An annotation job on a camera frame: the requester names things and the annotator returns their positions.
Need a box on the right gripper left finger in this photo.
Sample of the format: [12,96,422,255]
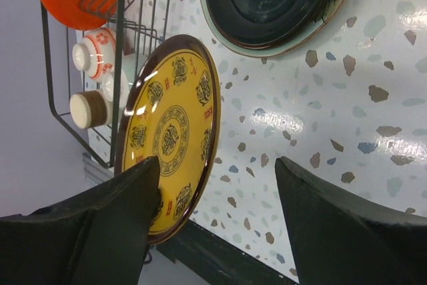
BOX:
[1,157,160,284]

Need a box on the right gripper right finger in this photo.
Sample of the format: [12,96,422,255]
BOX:
[275,156,426,284]

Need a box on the yellow patterned plate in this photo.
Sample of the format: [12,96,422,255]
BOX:
[115,34,221,244]

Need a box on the light green floral plate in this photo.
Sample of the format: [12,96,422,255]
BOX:
[200,0,344,58]

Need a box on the beige brown cup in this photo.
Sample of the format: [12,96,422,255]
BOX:
[69,89,113,129]

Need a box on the light green bowl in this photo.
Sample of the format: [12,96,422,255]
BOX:
[101,53,151,102]

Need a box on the white red patterned bowl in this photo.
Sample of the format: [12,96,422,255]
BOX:
[72,27,116,83]

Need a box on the aluminium frame rail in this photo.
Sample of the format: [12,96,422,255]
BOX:
[83,152,113,184]

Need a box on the black wire dish rack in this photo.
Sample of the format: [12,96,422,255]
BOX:
[41,0,170,168]

